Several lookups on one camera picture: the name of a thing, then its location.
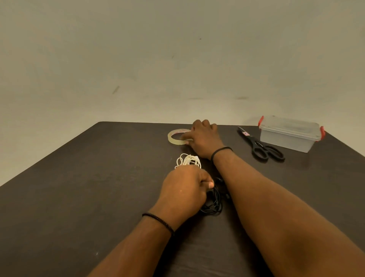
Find person's right hand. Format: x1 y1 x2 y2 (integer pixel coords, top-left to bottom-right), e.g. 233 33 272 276
180 119 232 160

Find person's left hand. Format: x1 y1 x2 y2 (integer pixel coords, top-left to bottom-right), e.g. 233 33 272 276
148 165 215 228

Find clear adhesive tape roll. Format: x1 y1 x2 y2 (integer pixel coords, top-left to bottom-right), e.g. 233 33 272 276
167 128 192 146

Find black cable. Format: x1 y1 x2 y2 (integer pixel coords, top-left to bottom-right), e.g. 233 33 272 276
199 177 232 216

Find white cable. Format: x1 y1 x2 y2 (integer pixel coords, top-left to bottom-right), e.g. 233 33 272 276
175 154 202 169

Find person's right forearm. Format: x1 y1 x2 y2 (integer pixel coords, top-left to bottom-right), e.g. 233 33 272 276
213 149 365 277

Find person's left forearm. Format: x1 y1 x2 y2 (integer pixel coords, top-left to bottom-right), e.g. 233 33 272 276
87 215 175 277

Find black right wrist band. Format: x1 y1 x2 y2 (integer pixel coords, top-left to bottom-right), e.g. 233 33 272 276
210 146 233 162

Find black wrist band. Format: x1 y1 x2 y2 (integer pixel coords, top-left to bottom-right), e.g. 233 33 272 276
142 213 175 237
210 146 233 162

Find black left wrist band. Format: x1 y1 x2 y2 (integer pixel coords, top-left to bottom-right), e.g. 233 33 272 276
142 213 175 237

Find black scissors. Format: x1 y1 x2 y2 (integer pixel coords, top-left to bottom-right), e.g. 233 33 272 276
237 126 286 162

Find clear box with red clips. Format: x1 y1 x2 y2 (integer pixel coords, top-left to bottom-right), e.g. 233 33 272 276
258 115 326 153

